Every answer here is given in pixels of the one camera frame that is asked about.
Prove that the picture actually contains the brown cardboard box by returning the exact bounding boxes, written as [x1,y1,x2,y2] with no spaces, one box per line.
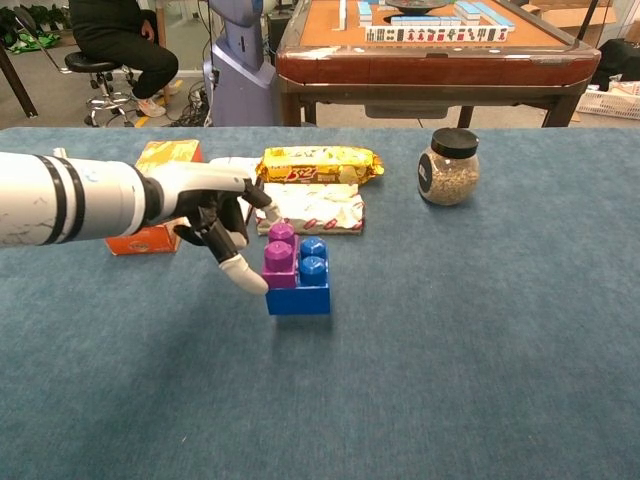
[519,0,619,49]

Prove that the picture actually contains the blue toy brick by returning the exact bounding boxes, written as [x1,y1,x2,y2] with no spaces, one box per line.
[265,237,332,316]

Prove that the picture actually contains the brown mahjong table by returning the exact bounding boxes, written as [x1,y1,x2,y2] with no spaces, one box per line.
[274,0,602,128]

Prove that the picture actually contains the green plants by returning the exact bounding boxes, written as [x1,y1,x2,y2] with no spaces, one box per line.
[0,3,70,49]

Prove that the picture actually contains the lilac grey robot base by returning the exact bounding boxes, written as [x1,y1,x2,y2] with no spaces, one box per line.
[202,0,277,127]

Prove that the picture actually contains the orange cardboard box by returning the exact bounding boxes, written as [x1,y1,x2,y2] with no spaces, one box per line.
[104,139,205,257]

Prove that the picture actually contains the black floor cables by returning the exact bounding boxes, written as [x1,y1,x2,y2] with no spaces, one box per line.
[167,82,216,128]

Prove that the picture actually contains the thin black pole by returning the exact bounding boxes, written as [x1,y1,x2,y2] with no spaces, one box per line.
[577,0,600,49]

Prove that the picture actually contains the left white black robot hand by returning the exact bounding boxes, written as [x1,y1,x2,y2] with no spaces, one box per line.
[142,160,282,295]

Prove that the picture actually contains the dark wooden table leg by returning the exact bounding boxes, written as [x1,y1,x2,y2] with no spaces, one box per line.
[0,43,39,119]

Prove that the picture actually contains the white plastic basket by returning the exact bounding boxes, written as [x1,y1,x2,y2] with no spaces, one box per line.
[575,88,640,121]

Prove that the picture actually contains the white red snack packet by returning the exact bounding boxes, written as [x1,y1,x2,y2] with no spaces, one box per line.
[255,182,366,237]

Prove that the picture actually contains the face-up mahjong tile row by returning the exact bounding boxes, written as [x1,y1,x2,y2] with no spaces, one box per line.
[364,25,510,44]

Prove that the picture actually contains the black bag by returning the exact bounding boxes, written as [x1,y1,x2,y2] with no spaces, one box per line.
[589,38,640,92]

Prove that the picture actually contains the yellow biscuit packet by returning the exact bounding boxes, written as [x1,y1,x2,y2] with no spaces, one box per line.
[255,145,386,187]

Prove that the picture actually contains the black dish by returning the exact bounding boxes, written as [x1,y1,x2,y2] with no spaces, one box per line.
[384,0,451,14]

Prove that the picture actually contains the seated person in black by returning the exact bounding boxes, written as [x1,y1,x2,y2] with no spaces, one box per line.
[69,0,180,119]

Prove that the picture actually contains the blue felt table cloth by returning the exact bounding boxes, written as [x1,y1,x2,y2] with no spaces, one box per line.
[0,126,640,480]

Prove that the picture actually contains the purple toy brick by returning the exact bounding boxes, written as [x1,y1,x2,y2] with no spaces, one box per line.
[261,222,301,290]

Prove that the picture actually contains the glass jar black lid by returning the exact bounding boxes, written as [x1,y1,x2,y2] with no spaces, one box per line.
[417,127,481,207]

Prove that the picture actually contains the black swivel stool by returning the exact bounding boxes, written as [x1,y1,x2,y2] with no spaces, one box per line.
[63,52,139,128]

